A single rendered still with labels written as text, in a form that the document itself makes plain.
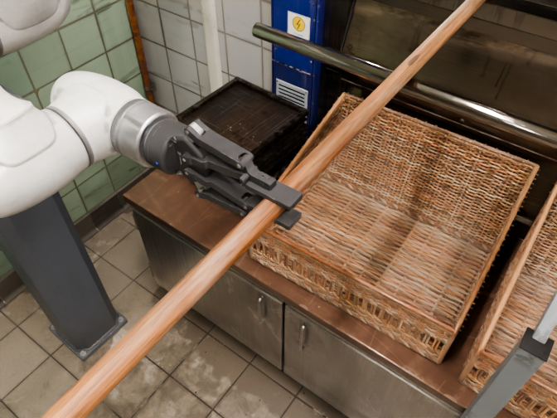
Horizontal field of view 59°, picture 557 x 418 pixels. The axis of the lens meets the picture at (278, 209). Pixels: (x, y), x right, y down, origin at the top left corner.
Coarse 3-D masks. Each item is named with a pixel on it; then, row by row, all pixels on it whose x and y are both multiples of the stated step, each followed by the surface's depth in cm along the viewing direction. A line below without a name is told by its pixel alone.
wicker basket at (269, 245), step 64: (320, 128) 135; (384, 128) 137; (320, 192) 150; (384, 192) 146; (448, 192) 135; (512, 192) 125; (256, 256) 132; (320, 256) 133; (384, 256) 133; (448, 256) 133; (384, 320) 116; (448, 320) 120
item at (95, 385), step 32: (480, 0) 100; (448, 32) 92; (416, 64) 84; (384, 96) 78; (352, 128) 72; (320, 160) 67; (256, 224) 60; (224, 256) 56; (192, 288) 53; (160, 320) 51; (128, 352) 48; (96, 384) 46; (64, 416) 44
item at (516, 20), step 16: (432, 0) 113; (448, 0) 110; (464, 0) 108; (496, 0) 106; (512, 0) 106; (480, 16) 108; (496, 16) 106; (512, 16) 104; (528, 16) 103; (544, 16) 101; (544, 32) 103
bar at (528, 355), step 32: (256, 32) 100; (352, 64) 91; (416, 96) 87; (448, 96) 84; (512, 128) 79; (544, 128) 77; (544, 320) 77; (512, 352) 81; (544, 352) 76; (512, 384) 83; (480, 416) 96
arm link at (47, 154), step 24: (0, 96) 62; (0, 120) 61; (24, 120) 63; (48, 120) 66; (0, 144) 61; (24, 144) 63; (48, 144) 65; (72, 144) 68; (0, 168) 61; (24, 168) 63; (48, 168) 65; (72, 168) 68; (0, 192) 62; (24, 192) 64; (48, 192) 67; (0, 216) 64
